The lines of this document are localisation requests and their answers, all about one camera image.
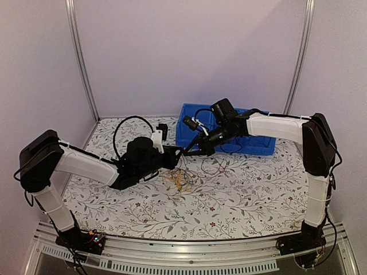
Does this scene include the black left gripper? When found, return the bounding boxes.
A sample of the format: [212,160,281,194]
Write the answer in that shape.
[135,146,182,180]

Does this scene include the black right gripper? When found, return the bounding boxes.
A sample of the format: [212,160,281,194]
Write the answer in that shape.
[182,122,232,158]

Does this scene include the coloured cable pile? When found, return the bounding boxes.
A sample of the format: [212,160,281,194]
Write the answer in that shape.
[162,156,229,193]

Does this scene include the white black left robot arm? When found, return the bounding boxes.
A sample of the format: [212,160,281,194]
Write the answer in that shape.
[13,129,183,249]

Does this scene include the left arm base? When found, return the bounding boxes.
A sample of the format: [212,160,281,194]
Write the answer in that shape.
[56,229,106,255]

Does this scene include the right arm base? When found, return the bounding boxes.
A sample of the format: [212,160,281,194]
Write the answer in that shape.
[275,218,326,269]

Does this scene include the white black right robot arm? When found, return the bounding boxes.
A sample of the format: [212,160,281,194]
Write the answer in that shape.
[182,98,342,250]

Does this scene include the blue three-compartment plastic bin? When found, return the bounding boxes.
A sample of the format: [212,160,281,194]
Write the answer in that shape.
[175,103,276,156]

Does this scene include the floral patterned tablecloth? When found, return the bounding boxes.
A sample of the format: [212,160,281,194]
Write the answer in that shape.
[61,116,323,241]

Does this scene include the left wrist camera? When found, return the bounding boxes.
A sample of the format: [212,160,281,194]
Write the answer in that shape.
[151,123,168,154]

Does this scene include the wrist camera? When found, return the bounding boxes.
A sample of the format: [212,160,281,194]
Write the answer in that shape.
[182,116,209,136]
[151,123,168,154]

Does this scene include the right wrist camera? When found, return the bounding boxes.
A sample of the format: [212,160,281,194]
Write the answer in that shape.
[182,116,209,136]

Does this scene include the black sleeved left arm cable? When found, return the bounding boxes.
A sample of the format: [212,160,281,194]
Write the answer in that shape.
[112,115,154,161]

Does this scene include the aluminium front rail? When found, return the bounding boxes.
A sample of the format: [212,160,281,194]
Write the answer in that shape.
[24,222,362,274]

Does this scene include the aluminium frame post right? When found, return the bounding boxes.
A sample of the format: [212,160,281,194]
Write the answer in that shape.
[283,0,315,115]

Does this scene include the aluminium frame post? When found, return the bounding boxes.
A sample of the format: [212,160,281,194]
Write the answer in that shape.
[65,0,100,123]
[283,0,315,115]

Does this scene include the aluminium frame post left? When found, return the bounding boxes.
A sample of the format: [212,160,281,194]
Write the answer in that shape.
[65,0,100,123]

